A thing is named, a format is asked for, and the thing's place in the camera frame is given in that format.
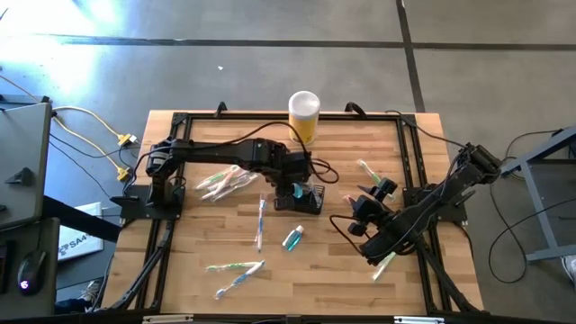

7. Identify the person's shoe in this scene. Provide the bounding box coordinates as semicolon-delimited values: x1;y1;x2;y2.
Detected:
560;254;576;292

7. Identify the black wire caddy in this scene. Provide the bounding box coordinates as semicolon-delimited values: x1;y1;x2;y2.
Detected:
274;182;326;216

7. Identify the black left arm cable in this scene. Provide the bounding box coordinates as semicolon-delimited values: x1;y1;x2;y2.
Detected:
197;120;340;185

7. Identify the black floor cable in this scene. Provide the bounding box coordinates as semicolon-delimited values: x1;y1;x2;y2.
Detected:
488;197;576;285

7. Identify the black aluminium table frame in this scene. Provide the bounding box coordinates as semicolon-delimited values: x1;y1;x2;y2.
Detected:
107;111;485;316

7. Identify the grey metal stand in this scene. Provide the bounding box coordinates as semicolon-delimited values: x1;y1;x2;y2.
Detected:
499;125;576;265

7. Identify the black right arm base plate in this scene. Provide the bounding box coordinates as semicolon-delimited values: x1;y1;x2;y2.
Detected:
402;184;469;226

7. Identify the white toothbrush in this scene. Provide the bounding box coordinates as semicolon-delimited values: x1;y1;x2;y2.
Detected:
200;173;260;203

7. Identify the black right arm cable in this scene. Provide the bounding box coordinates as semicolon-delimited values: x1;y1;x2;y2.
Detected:
384;109;472;152

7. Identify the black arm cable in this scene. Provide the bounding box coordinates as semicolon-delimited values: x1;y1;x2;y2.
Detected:
197;120;340;185
384;109;472;152

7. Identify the black desk bar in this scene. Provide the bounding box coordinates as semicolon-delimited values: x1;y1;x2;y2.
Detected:
42;195;122;244

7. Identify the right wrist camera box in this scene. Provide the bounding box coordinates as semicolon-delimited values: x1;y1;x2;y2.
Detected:
346;220;369;239

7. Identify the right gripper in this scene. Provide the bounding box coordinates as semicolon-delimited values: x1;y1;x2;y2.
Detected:
351;178;406;230

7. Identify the small black bracket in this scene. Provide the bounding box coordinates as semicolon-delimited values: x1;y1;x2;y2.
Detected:
4;166;35;186

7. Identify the yellow canister with white lid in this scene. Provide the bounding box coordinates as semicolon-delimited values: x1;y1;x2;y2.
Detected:
287;89;321;146

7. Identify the yellow cable with plug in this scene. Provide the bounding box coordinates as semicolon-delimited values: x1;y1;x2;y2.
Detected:
51;105;136;146
0;74;132;182

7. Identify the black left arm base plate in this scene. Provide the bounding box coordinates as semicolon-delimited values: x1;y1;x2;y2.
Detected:
110;183;186;221

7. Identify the green toothbrush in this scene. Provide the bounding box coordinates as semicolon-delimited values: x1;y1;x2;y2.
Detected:
371;250;398;283
204;260;265;274
356;157;397;203
195;166;238;191

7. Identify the black computer mouse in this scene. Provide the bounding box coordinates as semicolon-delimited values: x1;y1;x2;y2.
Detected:
16;249;47;297

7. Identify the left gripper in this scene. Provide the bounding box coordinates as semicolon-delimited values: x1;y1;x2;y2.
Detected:
269;150;316;212

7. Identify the blue toothbrush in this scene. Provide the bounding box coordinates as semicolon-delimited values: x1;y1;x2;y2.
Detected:
254;193;268;253
212;259;266;302

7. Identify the grey side table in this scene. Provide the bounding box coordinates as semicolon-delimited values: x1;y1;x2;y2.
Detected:
0;101;53;230

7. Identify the white printed box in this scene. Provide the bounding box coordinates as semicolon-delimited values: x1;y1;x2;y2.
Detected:
57;201;105;263

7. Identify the dark grey desk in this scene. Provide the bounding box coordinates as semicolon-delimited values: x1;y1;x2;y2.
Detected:
0;218;60;319

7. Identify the silver edge bracket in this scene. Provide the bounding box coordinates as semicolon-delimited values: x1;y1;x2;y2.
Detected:
142;314;194;324
393;315;446;324

